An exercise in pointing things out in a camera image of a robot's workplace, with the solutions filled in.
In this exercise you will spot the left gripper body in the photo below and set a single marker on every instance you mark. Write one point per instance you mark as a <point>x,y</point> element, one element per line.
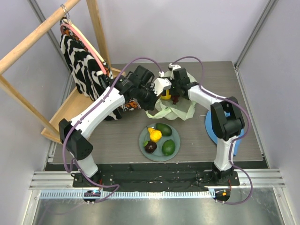
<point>146,98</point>

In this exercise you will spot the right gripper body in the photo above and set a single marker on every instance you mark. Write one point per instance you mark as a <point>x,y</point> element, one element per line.
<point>175,91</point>

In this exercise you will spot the fake purple grape bunch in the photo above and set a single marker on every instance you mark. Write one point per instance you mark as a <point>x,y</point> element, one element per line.
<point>175,99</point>

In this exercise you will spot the fake yellow fruit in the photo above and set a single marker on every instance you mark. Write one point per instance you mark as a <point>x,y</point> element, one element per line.
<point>166,95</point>

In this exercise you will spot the pale green plastic bag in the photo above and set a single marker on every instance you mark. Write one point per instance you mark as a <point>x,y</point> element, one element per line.
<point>184,109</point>

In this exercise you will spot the fake dark green avocado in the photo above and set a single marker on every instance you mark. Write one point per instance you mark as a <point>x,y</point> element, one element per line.
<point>164,129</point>

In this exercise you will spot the fake yellow pepper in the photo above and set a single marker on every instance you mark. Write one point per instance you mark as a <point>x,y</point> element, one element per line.
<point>155,135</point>

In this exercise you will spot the fake dark plum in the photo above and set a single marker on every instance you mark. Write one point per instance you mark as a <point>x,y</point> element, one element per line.
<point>149,146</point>

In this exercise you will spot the fake green fruit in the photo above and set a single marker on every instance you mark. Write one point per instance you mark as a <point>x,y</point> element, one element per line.
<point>168,147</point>

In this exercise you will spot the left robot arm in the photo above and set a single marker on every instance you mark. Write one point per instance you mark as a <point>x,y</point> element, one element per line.
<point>140,85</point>

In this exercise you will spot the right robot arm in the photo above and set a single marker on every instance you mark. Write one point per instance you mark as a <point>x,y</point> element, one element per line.
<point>226,119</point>

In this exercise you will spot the blue cloth hat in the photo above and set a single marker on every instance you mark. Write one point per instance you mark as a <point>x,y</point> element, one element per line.
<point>213,137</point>

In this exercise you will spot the grey-blue round plate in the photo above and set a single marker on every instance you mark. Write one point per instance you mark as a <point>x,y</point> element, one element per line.
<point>157,155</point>

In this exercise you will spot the black white patterned garment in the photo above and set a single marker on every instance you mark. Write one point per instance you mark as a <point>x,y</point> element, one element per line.
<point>87,74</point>

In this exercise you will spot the wooden clothes rack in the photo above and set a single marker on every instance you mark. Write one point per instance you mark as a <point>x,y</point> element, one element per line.
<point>39,75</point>

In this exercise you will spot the pink clothes hanger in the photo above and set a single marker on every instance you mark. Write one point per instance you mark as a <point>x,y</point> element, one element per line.
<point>97,60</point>

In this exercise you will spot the cream clothes hanger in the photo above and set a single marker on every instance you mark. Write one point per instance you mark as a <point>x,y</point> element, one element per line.
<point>85,41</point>

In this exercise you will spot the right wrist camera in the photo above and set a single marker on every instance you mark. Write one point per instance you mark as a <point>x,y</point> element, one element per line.
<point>176,73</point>

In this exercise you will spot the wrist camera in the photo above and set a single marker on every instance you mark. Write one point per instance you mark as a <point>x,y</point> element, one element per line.
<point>176,73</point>
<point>161,84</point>

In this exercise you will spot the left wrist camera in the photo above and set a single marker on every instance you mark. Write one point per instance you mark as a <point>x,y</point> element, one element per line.
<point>161,84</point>

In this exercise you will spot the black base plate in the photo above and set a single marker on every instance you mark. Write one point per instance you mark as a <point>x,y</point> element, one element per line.
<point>162,177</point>

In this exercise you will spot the white cable duct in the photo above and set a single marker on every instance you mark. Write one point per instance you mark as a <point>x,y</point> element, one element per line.
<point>95,194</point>

